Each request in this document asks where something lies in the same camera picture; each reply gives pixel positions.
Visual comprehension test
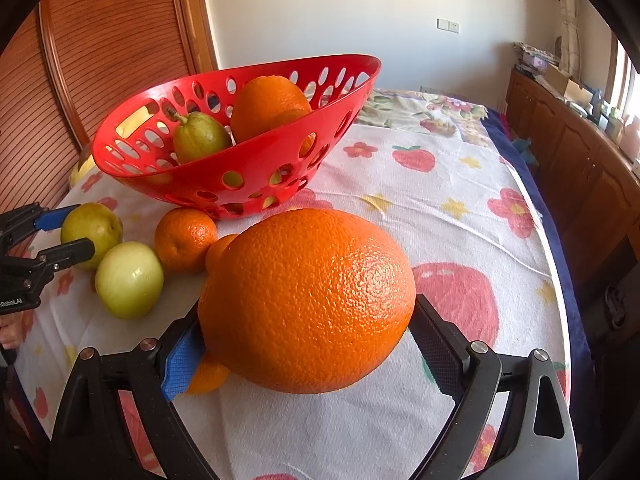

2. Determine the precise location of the red perforated plastic basket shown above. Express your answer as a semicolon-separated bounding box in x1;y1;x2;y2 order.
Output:
92;54;382;219

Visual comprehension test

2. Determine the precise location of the pink white bottle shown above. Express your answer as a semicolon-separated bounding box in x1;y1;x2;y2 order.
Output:
620;116;640;162

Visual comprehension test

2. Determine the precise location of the wooden slatted wardrobe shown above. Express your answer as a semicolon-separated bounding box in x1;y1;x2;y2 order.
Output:
1;0;217;210

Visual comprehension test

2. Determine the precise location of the large orange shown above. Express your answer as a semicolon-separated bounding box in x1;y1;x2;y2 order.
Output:
198;208;416;394
231;76;311;143

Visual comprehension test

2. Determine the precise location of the yellow-green lemon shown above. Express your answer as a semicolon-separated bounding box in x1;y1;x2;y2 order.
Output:
60;203;124;271

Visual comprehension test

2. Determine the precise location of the left hand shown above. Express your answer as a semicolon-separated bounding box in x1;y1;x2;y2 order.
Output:
0;312;24;350

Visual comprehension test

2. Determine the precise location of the white fruit-print tablecloth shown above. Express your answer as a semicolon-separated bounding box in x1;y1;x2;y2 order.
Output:
16;124;570;479

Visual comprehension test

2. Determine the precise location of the wooden sideboard cabinet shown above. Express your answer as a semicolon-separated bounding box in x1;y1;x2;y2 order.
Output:
506;70;639;287

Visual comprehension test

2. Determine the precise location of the window with wooden frame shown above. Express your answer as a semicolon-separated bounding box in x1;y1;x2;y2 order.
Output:
604;34;639;125

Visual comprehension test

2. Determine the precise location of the medium mandarin orange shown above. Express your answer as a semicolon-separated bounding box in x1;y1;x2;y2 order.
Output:
154;208;218;274

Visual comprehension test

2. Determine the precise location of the small mandarin orange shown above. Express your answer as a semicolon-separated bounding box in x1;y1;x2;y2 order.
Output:
205;233;238;274

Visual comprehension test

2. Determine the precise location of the cardboard box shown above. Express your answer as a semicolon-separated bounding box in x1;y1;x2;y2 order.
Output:
544;65;592;106

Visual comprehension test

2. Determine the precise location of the tiny mandarin orange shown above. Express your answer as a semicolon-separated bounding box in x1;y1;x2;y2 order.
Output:
186;352;230;394

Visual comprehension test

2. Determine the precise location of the folded patterned cloth stack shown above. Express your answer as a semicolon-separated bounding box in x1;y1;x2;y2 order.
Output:
512;42;560;74

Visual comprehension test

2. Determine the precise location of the floral bed quilt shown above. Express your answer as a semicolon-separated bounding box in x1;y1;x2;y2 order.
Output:
357;89;592;367

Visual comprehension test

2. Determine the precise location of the white wall switch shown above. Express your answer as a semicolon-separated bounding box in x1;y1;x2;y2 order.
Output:
437;18;460;34

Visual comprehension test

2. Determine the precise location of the yellow-green pear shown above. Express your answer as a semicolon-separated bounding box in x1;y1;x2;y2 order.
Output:
172;112;232;164

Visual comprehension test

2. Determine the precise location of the yellow plush toy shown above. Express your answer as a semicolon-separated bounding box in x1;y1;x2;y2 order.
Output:
68;143;96;188

